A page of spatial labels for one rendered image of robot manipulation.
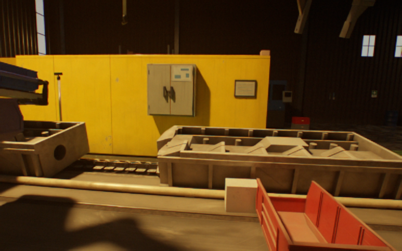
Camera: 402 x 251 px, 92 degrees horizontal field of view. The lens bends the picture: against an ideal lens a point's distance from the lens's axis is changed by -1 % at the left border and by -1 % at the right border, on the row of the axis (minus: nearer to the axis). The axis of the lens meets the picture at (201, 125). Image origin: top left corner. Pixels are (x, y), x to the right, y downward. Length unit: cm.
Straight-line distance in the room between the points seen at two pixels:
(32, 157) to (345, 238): 120
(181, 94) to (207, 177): 220
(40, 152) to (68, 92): 290
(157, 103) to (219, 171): 231
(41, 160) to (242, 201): 92
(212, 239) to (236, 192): 19
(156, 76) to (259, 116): 167
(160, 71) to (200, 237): 264
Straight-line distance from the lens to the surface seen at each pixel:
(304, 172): 93
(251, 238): 70
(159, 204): 85
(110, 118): 363
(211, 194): 87
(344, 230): 64
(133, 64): 347
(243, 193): 77
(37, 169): 120
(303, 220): 82
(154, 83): 308
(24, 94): 162
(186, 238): 67
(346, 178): 101
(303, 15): 65
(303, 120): 932
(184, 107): 296
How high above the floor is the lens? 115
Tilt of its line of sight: 7 degrees down
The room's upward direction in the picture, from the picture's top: 1 degrees clockwise
